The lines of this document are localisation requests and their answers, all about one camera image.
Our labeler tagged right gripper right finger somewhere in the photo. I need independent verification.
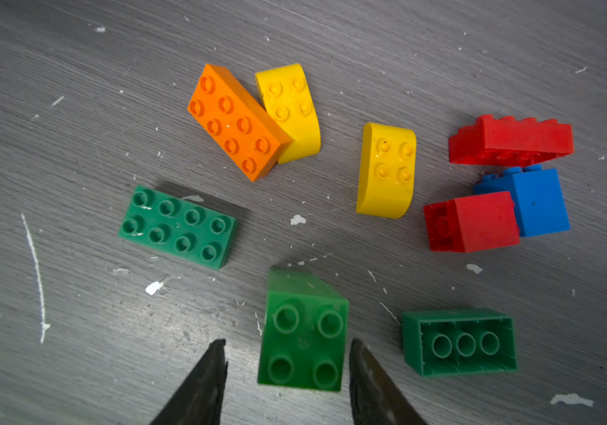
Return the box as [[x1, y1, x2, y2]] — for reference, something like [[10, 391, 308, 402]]
[[349, 338, 427, 425]]

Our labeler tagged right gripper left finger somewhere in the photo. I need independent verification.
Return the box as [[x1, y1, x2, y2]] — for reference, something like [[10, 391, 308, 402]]
[[151, 339, 228, 425]]

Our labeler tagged dark green upturned lego brick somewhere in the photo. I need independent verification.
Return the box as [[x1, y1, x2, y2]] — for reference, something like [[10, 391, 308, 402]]
[[402, 308, 518, 378]]

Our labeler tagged light green square lego brick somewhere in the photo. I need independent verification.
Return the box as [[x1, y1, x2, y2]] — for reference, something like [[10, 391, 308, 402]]
[[257, 267, 350, 391]]

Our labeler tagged dark green long lego brick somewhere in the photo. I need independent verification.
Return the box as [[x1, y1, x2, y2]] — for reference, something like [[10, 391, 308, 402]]
[[119, 185, 237, 269]]

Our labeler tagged red square lego brick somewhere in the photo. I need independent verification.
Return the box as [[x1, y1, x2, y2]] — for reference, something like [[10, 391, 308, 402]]
[[423, 191, 521, 253]]

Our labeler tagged yellow curved lego brick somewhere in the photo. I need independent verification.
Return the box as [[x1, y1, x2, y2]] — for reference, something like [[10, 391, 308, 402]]
[[356, 122, 417, 219], [255, 64, 321, 164]]

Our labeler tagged blue square lego brick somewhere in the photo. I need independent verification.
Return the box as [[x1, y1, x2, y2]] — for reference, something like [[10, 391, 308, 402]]
[[473, 164, 570, 237]]

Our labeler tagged red flat lego brick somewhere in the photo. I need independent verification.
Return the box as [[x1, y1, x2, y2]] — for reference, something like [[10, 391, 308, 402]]
[[449, 114, 574, 168]]

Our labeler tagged orange long lego brick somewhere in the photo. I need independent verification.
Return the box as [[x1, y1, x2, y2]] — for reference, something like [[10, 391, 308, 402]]
[[188, 64, 292, 182]]

